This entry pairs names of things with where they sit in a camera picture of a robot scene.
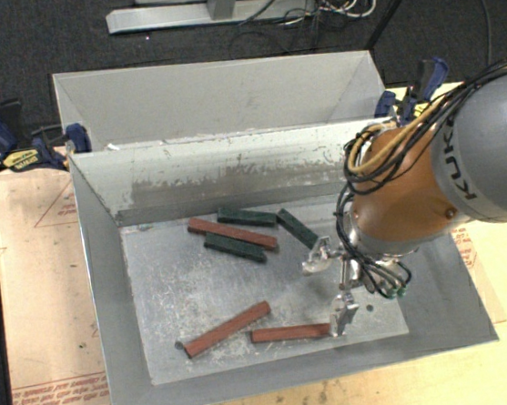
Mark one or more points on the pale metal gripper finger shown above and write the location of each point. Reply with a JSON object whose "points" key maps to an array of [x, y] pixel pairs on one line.
{"points": [[320, 255], [343, 310]]}

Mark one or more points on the dark green flat block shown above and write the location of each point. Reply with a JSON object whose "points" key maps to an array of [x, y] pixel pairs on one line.
{"points": [[235, 247], [298, 229], [247, 217]]}

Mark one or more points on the red-brown flat block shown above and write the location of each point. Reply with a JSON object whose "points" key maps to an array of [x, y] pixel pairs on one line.
{"points": [[290, 333], [225, 330], [232, 234]]}

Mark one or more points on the grey metal bin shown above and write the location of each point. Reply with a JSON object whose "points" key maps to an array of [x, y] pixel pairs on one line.
{"points": [[205, 106]]}

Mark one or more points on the brown cardboard board, red print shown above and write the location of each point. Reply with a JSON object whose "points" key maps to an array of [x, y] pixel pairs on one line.
{"points": [[44, 287]]}

